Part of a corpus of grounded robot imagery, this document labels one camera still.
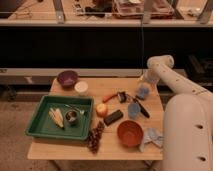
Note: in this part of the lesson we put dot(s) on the black marker pen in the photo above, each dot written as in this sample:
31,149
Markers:
142,109

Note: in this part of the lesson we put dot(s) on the orange bowl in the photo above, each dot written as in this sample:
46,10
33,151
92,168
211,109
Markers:
130,133

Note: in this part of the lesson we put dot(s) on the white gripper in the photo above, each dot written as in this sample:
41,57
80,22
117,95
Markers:
149,77

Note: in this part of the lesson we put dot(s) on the white paper cup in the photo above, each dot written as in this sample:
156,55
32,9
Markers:
81,88

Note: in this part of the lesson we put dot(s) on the blue sponge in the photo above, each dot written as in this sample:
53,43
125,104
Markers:
142,92

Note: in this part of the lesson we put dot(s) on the orange handled brush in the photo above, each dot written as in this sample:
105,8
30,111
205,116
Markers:
120,95

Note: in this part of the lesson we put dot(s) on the green plastic tray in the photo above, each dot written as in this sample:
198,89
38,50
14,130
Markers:
41,124

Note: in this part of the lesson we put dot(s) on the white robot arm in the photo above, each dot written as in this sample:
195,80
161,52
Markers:
188,118

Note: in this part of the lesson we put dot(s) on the corn cob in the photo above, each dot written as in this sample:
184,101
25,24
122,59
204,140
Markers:
57,117

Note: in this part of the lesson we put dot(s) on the purple bowl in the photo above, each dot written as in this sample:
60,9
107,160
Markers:
67,78

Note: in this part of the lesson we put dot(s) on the small metal cup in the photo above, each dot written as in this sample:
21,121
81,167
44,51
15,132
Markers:
71,117

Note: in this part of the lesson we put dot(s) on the black rectangular block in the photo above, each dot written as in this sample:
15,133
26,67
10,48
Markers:
113,117

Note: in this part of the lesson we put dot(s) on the bunch of dark grapes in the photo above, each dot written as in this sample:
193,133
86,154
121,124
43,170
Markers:
94,136

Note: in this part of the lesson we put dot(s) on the yellow apple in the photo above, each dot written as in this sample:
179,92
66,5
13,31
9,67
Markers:
102,110

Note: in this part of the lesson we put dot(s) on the crumpled blue cloth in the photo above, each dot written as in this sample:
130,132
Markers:
151,135

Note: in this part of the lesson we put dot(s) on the metal fork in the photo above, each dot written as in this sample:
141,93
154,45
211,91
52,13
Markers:
82,112

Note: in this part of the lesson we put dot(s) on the blue plastic cup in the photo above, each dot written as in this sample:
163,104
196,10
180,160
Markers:
133,110

